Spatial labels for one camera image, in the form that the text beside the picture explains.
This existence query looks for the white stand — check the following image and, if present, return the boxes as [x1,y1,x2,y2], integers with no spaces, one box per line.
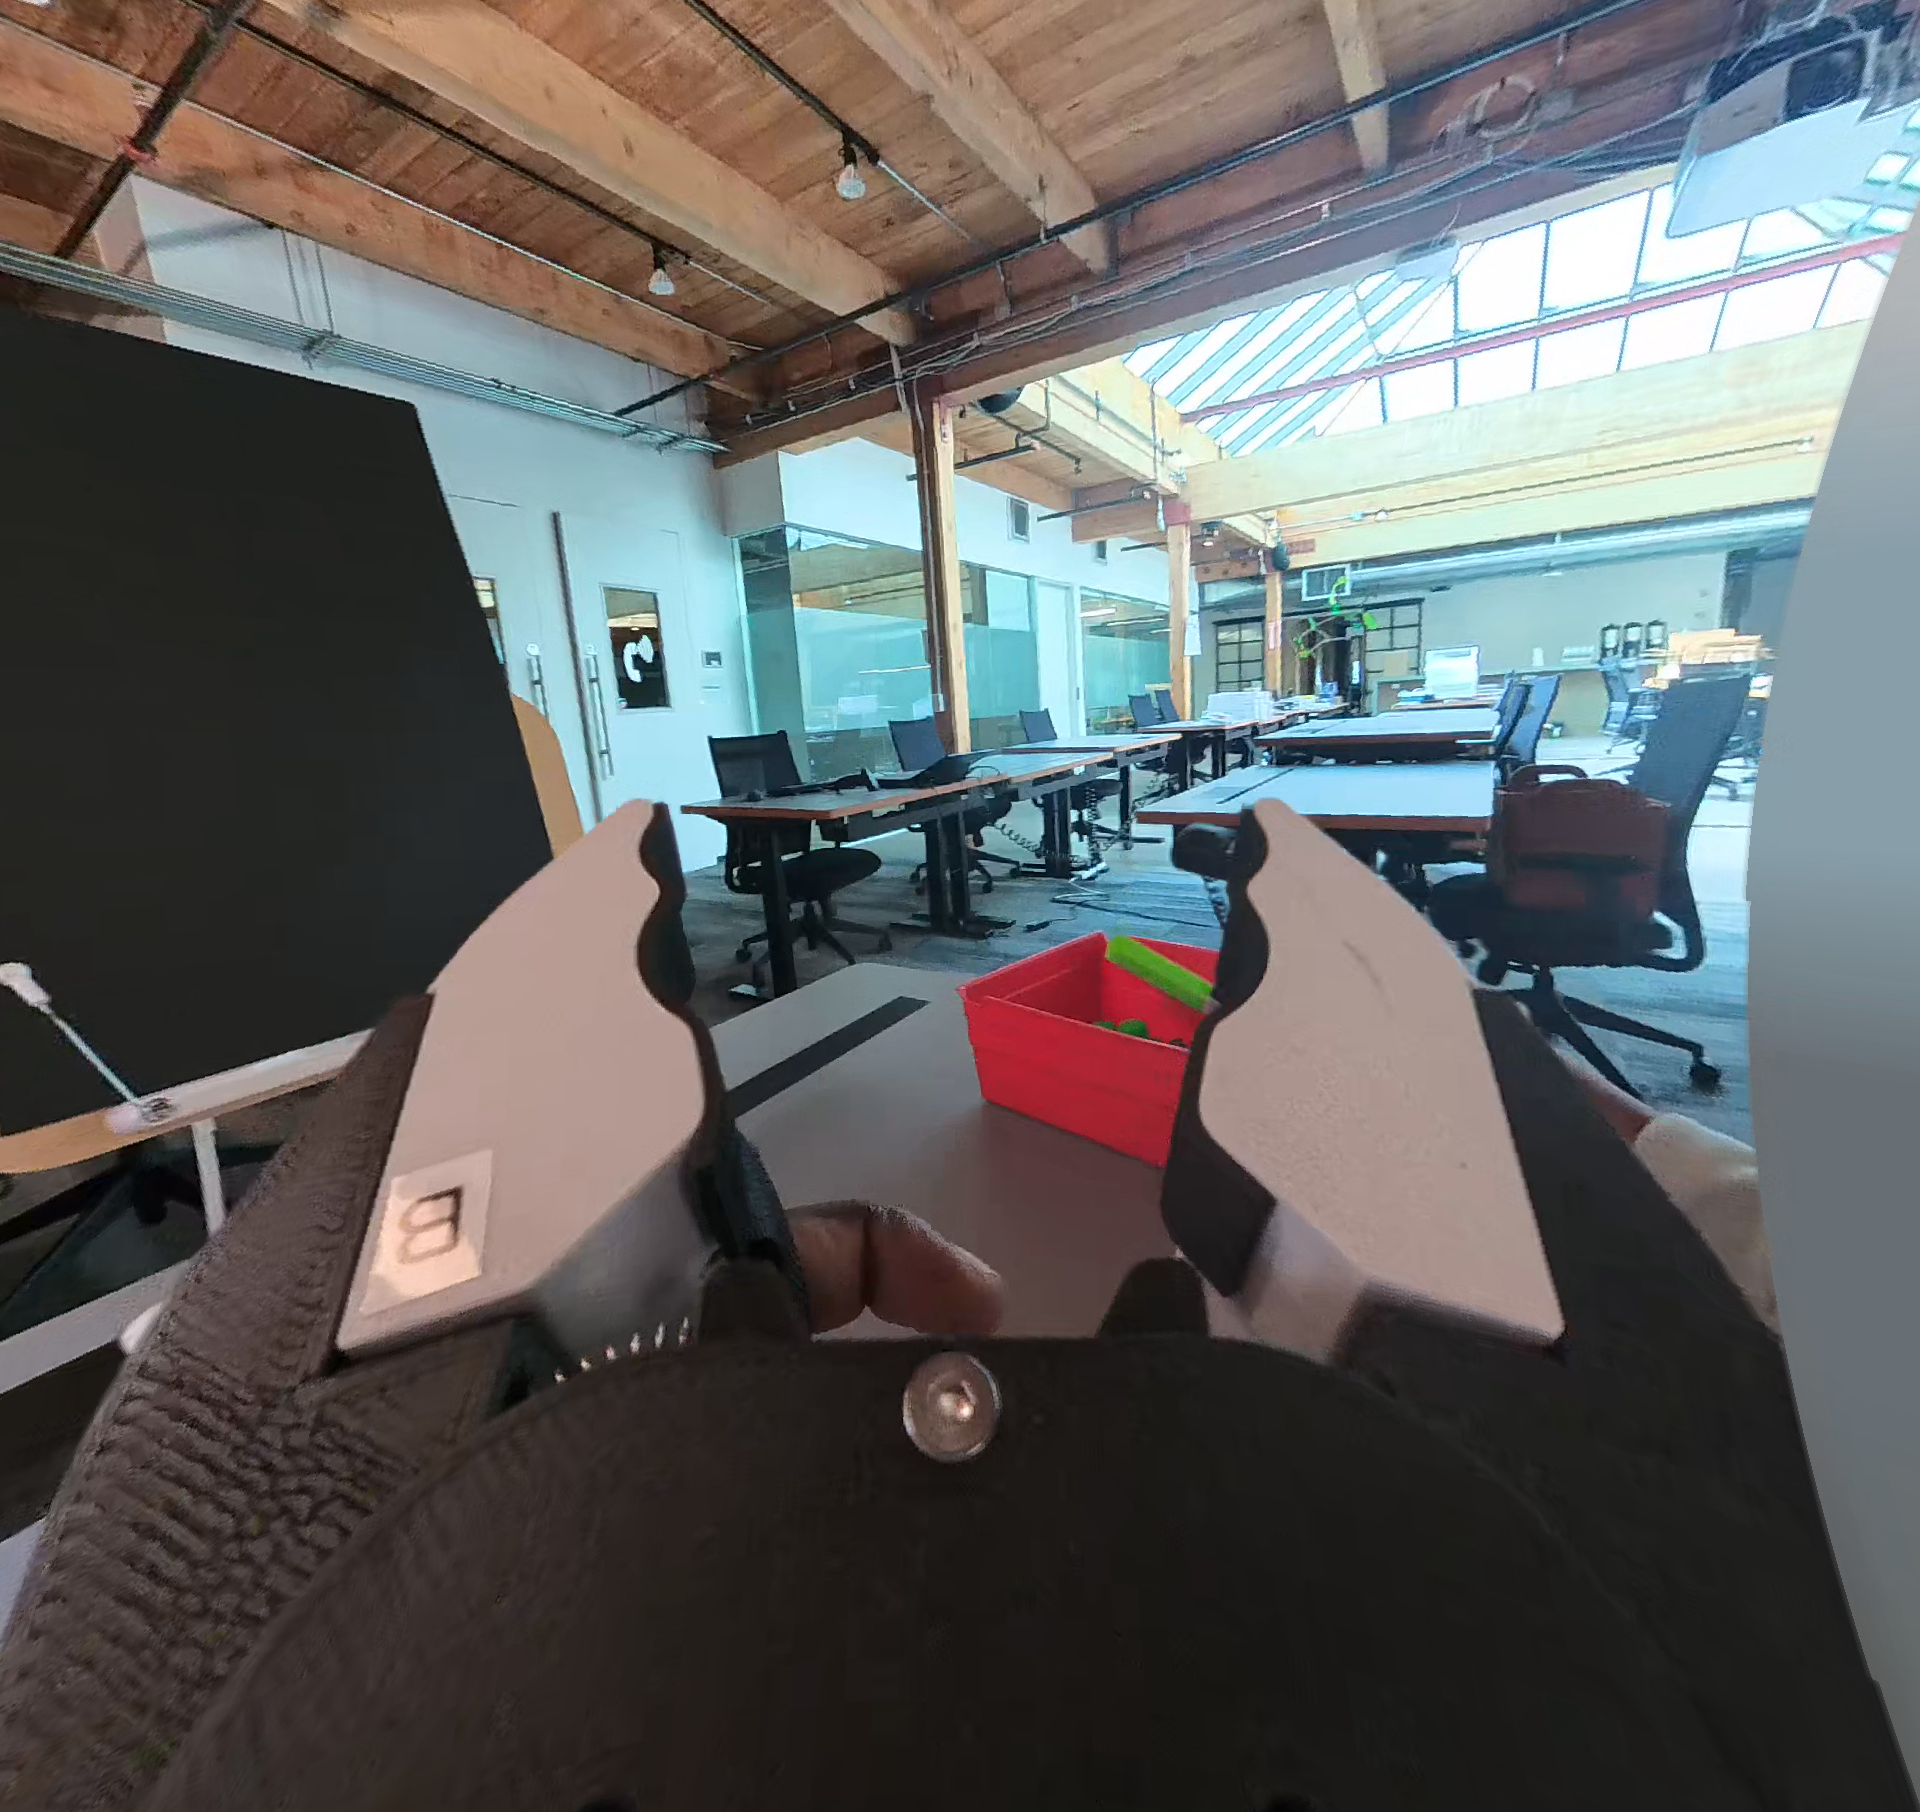
[0,1091,231,1397]

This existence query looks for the black office chair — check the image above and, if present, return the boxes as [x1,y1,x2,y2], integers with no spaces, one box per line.
[708,728,890,1001]
[1016,708,1128,853]
[1425,668,1754,1093]
[888,711,1026,896]

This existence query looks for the white cable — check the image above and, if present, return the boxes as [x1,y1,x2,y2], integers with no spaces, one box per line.
[0,961,174,1130]

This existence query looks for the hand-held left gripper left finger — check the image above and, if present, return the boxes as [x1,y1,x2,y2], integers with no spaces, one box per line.
[334,798,751,1374]

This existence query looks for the white door with window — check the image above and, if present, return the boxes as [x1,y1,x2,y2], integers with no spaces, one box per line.
[551,510,695,831]

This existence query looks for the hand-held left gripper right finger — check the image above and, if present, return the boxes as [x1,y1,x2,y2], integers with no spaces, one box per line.
[1158,798,1570,1367]

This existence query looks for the black panel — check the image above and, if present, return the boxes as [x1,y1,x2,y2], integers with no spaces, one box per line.
[0,305,557,1140]

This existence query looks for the glass partition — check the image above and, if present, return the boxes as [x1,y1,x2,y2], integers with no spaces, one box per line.
[733,524,1039,783]

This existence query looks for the person's left hand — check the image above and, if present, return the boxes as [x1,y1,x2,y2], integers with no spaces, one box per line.
[791,1201,1005,1343]

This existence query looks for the wooden post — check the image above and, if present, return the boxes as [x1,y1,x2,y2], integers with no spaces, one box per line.
[905,379,976,761]

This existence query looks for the red plastic bin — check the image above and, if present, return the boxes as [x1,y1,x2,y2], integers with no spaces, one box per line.
[959,930,1225,1171]

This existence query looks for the ceiling projector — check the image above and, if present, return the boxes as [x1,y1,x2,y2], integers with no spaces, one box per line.
[1668,13,1920,242]

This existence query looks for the person's right forearm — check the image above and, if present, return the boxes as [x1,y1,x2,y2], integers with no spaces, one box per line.
[1571,1073,1777,1326]

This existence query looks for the green plastic bar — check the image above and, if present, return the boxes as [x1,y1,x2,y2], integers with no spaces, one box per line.
[1106,934,1219,1012]

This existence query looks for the brown leather bag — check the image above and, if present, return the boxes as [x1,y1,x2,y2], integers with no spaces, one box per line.
[1488,761,1675,916]

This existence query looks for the wooden-edged desk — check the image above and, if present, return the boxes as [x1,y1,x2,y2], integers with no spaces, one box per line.
[680,733,1188,1001]
[1133,757,1503,883]
[1253,706,1506,766]

